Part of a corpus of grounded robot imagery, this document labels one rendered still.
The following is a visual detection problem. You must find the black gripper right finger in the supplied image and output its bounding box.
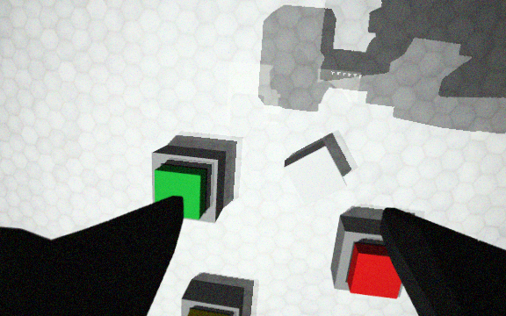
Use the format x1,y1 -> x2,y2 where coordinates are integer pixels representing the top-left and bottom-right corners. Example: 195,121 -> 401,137
379,207 -> 506,316

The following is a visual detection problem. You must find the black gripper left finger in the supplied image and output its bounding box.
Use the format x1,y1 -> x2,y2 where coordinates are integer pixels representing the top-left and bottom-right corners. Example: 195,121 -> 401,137
0,196 -> 184,316

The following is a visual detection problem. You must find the green button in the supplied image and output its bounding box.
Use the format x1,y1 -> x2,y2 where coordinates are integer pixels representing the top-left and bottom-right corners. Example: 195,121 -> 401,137
152,145 -> 226,224

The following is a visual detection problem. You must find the red button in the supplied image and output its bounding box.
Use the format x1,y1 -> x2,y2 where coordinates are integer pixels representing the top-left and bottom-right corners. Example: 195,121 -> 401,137
330,215 -> 403,299

